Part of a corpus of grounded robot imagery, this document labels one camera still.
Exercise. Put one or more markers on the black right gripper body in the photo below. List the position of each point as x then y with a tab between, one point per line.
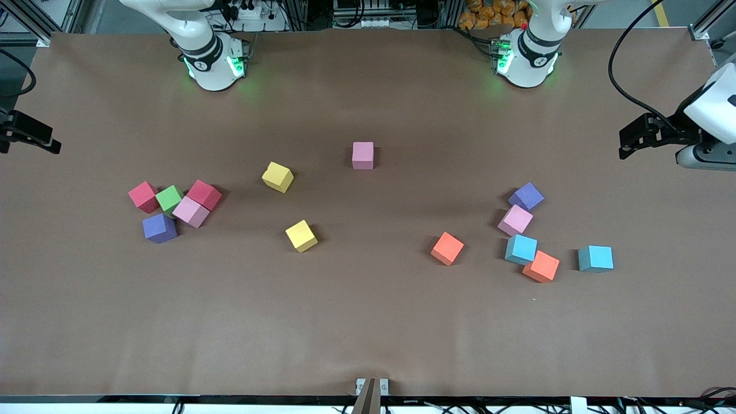
23	130

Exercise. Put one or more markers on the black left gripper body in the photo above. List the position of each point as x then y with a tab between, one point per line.
682	127

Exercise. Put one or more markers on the purple foam cube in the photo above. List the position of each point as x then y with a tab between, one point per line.
158	227
526	194

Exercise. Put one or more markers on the pink foam cube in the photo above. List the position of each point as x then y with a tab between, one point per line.
190	210
516	219
363	154

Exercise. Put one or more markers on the yellow foam cube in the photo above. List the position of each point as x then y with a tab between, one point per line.
301	234
278	175

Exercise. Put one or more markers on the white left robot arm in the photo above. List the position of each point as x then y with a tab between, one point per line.
532	60

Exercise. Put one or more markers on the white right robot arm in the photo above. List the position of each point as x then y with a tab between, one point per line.
210	63

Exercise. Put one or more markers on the red foam cube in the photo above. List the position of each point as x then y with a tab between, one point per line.
203	191
142	194

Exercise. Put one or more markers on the blue foam cube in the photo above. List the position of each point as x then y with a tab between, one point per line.
595	257
521	248

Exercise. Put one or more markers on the green foam cube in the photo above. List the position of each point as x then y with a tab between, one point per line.
169	197

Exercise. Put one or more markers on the orange foam cube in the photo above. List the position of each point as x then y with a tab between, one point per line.
541	265
448	247

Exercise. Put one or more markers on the pile of orange items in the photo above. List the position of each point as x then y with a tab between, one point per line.
494	14

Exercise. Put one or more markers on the white power strip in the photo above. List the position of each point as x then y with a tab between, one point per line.
362	23
247	11

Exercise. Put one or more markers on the brown table cover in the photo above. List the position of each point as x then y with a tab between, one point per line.
368	322

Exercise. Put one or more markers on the aluminium frame profile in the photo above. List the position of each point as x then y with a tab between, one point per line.
698	33
72	14

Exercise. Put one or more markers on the front camera mount bracket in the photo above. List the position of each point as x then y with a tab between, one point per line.
372	397

